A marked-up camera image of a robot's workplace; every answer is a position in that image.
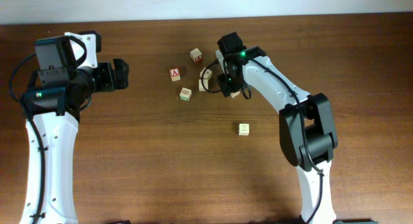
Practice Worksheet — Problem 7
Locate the green bottom wooden block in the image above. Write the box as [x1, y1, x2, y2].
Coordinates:
[179, 88, 192, 101]

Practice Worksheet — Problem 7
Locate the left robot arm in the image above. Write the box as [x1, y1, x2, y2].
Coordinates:
[18, 30, 129, 223]

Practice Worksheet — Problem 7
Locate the ice cream wooden block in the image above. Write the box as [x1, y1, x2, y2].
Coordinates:
[199, 79, 208, 92]

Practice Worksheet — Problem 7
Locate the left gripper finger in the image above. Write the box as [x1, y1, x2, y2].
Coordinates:
[114, 76, 128, 90]
[113, 59, 129, 76]

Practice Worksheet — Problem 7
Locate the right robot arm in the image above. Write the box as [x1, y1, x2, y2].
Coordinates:
[216, 32, 338, 223]

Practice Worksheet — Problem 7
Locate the right black cable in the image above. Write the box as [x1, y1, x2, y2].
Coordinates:
[200, 57, 252, 101]

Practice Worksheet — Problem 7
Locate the wooden block top left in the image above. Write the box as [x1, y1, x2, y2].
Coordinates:
[190, 48, 202, 63]

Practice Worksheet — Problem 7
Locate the red U wooden block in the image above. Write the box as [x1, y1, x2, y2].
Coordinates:
[230, 91, 240, 98]

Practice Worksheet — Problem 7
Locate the Z wooden block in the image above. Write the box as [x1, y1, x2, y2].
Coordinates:
[239, 123, 250, 136]

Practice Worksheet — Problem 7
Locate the plain picture wooden block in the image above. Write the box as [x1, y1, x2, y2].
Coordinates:
[200, 67, 212, 80]

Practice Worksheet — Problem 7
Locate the red A wooden block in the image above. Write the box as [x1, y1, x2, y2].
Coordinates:
[170, 68, 181, 81]

